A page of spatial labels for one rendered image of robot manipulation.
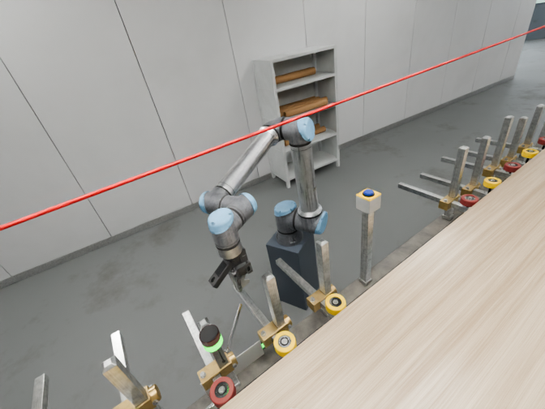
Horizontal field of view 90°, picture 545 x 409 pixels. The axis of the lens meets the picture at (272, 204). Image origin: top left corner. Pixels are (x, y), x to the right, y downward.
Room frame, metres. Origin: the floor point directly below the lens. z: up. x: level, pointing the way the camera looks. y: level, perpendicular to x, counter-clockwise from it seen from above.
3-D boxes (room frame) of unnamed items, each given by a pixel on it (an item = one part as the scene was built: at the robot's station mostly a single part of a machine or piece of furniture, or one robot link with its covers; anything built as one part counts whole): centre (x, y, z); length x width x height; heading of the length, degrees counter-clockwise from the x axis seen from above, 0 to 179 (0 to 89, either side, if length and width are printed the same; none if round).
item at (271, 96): (3.57, -0.57, 0.78); 0.90 x 0.45 x 1.55; 114
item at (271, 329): (0.65, 0.08, 0.83); 0.13 x 0.06 x 0.05; 118
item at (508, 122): (1.49, -1.48, 0.94); 0.03 x 0.03 x 0.48; 28
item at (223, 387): (0.44, 0.27, 0.85); 0.08 x 0.08 x 0.11
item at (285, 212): (1.47, -0.08, 0.79); 0.17 x 0.15 x 0.18; 56
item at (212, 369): (0.53, 0.30, 0.85); 0.13 x 0.06 x 0.05; 118
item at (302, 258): (1.47, -0.08, 0.30); 0.25 x 0.25 x 0.60; 54
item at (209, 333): (0.50, 0.26, 1.00); 0.06 x 0.06 x 0.22; 28
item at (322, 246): (0.78, -0.16, 0.90); 0.03 x 0.03 x 0.48; 28
